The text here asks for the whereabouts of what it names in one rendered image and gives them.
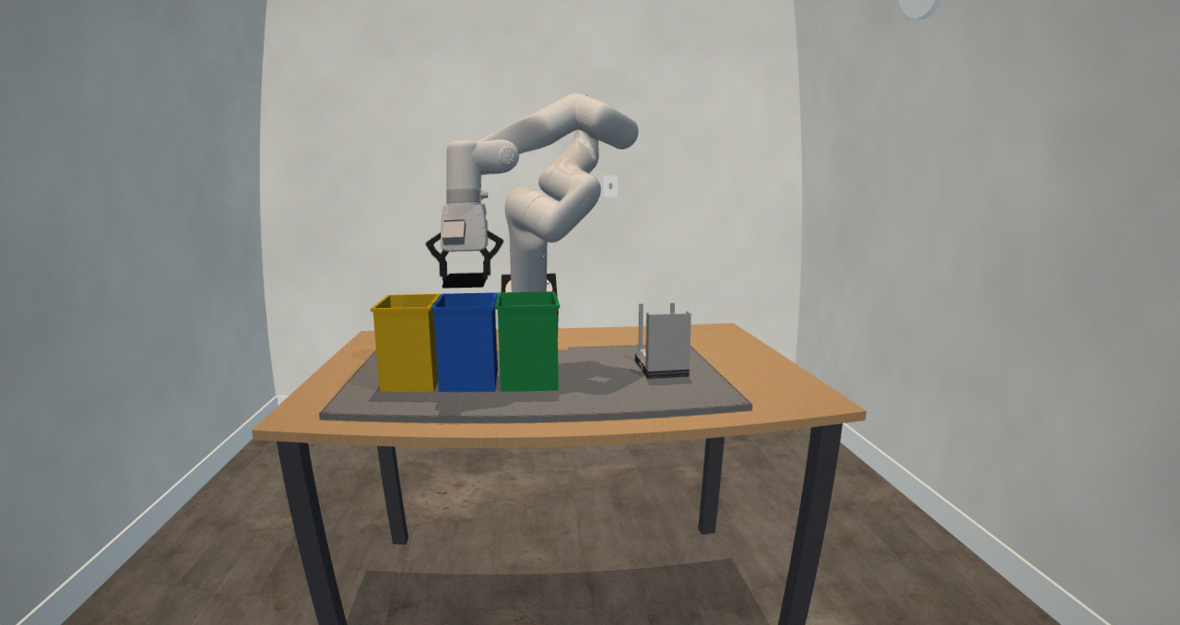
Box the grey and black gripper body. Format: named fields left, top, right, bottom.
left=441, top=202, right=489, bottom=252

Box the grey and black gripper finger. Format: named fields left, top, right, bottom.
left=426, top=233, right=450, bottom=279
left=480, top=230, right=503, bottom=279

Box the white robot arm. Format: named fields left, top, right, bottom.
left=446, top=93, right=638, bottom=292

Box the yellow open-top bin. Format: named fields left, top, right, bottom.
left=371, top=294, right=441, bottom=392

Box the blue open-top bin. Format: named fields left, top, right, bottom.
left=431, top=292, right=498, bottom=392

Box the green bin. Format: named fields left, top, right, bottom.
left=494, top=291, right=561, bottom=392

